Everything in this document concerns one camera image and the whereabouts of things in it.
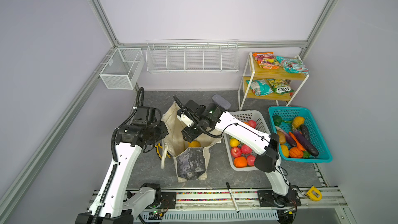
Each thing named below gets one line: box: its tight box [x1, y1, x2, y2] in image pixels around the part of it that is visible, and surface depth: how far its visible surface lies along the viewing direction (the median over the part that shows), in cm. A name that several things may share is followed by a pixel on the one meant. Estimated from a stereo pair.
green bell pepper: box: [272, 115, 287, 126], surface depth 99 cm
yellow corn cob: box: [280, 144, 290, 158], surface depth 86 cm
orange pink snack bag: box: [252, 51, 282, 70], surface depth 88 cm
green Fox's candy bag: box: [265, 78, 296, 95], surface depth 100 cm
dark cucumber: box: [301, 124, 311, 141], surface depth 93 cm
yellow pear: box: [188, 140, 202, 148], surface depth 89 cm
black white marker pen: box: [225, 181, 240, 214], surface depth 76 cm
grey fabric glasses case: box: [211, 93, 232, 110], surface depth 114 cm
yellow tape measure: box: [306, 185, 323, 202], surface depth 75 cm
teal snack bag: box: [246, 79, 274, 96], surface depth 98 cm
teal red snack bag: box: [275, 56, 310, 74], surface depth 82 cm
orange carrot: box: [288, 131, 306, 151], surface depth 90 cm
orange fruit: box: [233, 156, 248, 168], surface depth 82 cm
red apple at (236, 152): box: [230, 146, 242, 159], surface depth 86 cm
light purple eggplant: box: [274, 126, 297, 147], surface depth 92 cm
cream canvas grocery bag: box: [160, 101, 222, 183], surface depth 71 cm
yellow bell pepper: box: [292, 116, 305, 129], surface depth 98 cm
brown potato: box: [276, 130, 286, 145], surface depth 92 cm
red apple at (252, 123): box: [247, 119, 257, 129], surface depth 98 cm
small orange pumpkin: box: [289, 146, 304, 159], surface depth 84 cm
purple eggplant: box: [293, 130, 319, 157], surface depth 87 cm
